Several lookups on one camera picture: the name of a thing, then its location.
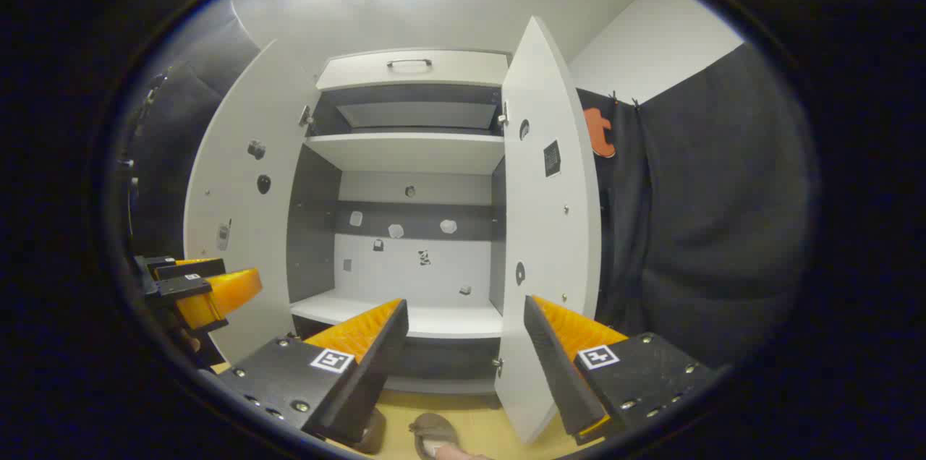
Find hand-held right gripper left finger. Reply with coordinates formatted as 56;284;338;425
217;299;409;446

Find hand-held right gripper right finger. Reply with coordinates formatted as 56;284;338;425
523;295;724;446

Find white cabinet door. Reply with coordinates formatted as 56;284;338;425
183;39;321;367
494;16;603;444

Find brown fuzzy shoe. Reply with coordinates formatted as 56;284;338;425
409;413;461;459
351;408;388;455

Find white shoe cabinet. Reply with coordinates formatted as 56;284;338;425
288;48;513;397

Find white shelf board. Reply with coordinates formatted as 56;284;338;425
304;133;506;175

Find black backdrop cloth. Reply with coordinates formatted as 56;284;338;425
123;12;818;370

